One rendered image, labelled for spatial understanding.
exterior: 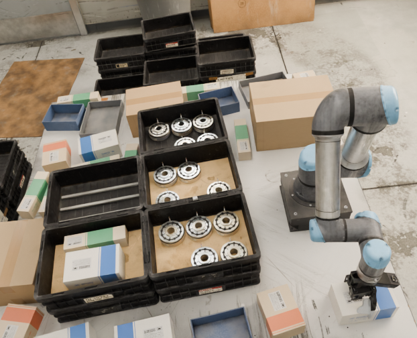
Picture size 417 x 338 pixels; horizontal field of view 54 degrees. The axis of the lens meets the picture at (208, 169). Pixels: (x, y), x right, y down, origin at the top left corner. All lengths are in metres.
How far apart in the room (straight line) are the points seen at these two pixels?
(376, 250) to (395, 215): 1.51
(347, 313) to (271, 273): 0.33
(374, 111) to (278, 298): 0.74
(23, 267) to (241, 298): 0.84
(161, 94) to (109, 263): 1.03
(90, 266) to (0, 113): 2.68
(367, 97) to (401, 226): 1.61
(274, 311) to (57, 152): 1.33
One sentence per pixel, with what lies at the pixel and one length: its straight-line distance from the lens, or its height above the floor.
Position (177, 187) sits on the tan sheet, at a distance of 1.80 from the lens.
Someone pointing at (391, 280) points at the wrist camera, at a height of 0.90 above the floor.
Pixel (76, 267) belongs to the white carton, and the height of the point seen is 0.92.
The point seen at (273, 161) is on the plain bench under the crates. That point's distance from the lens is 2.03.
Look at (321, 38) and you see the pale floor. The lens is 4.21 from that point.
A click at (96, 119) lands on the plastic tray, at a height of 0.70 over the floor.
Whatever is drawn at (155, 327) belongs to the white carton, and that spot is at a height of 0.79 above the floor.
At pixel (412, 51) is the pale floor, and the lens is 4.17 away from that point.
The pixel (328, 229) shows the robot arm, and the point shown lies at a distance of 1.35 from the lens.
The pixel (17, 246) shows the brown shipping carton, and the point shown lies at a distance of 1.83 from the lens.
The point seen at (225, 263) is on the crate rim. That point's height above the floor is 0.93.
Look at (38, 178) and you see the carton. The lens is 2.17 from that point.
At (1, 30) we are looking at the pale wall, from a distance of 4.99.
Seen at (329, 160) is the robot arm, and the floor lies 1.27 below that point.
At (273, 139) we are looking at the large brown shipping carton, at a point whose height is 0.77.
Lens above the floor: 2.22
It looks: 49 degrees down
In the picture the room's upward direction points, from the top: 9 degrees counter-clockwise
